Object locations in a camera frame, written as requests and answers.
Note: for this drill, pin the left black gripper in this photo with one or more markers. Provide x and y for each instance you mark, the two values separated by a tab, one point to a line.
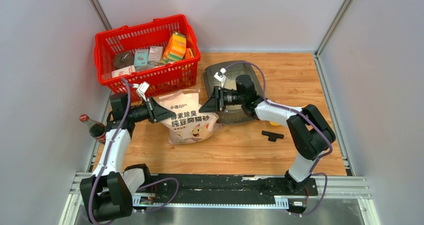
156	112

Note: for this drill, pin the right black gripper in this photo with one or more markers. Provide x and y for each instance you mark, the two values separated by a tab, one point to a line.
216	103

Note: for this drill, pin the cat litter bag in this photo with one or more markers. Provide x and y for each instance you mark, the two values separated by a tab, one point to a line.
188	125

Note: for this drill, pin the yellow plastic scoop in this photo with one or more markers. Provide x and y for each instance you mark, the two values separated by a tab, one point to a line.
274	123

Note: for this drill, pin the black bag clip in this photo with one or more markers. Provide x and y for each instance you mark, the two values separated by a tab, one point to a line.
272	136

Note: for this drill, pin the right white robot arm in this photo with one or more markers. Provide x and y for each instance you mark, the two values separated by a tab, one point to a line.
311	134

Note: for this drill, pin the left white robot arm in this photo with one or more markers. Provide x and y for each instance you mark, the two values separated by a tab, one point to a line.
108	193

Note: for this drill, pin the grey plastic litter box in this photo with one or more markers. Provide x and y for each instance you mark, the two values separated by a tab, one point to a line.
233	114

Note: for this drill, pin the white pink flat box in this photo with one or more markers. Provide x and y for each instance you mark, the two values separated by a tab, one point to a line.
128	70

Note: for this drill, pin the pink small box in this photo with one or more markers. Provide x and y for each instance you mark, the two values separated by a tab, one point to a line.
155	54

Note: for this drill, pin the teal small box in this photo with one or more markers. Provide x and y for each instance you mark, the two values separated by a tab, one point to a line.
141	58

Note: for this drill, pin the red plastic shopping basket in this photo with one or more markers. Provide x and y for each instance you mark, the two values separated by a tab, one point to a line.
163	79

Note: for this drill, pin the orange sponge pack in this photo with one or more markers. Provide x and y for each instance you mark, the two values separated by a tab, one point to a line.
176	48

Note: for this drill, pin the cola bottle red cap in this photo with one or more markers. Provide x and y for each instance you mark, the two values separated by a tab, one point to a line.
95	128

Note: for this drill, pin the brown round disc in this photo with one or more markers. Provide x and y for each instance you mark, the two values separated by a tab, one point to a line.
123	59

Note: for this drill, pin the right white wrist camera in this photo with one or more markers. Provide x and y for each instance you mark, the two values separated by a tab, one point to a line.
221	77

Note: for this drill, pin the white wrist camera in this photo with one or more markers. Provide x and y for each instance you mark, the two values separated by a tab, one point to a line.
221	77
141	89

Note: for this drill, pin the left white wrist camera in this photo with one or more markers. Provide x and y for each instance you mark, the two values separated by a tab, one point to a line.
141	89

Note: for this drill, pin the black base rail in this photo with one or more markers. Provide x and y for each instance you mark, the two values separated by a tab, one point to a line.
222	191

